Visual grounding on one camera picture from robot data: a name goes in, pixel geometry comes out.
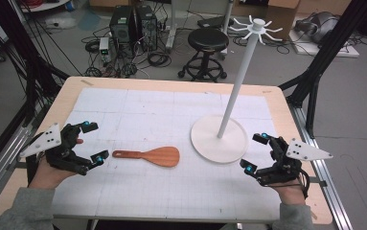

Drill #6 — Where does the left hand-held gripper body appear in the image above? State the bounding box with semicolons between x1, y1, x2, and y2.
18;123;91;176

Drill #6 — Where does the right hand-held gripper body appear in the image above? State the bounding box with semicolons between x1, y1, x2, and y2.
256;136;333;187

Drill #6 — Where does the white hook rack stand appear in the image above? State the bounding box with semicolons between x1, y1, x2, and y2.
190;13;285;165

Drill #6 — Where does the wooden rice spatula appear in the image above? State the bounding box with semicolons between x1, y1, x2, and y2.
111;146;181;168

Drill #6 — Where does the person's left hand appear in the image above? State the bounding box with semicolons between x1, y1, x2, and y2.
28;137;85;190

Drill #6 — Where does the person's right hand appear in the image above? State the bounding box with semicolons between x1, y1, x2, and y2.
268;181;309;206

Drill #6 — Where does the white grid mat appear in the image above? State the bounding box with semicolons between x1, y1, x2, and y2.
51;87;283;222

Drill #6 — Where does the small silver power supply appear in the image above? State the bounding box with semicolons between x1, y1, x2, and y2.
99;36;112;63

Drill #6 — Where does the black computer tower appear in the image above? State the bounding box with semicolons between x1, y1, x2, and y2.
108;6;137;50
134;4;158;53

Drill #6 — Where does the black round stool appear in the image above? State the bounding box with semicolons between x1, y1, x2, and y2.
177;28;231;83

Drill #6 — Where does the cardboard box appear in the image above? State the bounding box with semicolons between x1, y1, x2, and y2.
265;0;301;41

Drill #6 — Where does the grey bag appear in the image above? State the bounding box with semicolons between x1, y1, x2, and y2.
294;11;341;44

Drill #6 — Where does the white stand pole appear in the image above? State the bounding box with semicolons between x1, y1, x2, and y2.
220;0;236;61
166;0;178;51

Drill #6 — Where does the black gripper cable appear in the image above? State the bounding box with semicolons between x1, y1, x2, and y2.
298;168;310;199

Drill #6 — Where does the aluminium rail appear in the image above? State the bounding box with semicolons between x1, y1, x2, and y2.
289;104;354;230
0;124;34;209

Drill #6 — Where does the black metal frame stand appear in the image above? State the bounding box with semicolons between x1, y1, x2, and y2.
278;0;367;139
0;0;71;180

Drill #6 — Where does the tangle of black floor cables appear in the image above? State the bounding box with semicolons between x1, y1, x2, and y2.
80;27;173;80

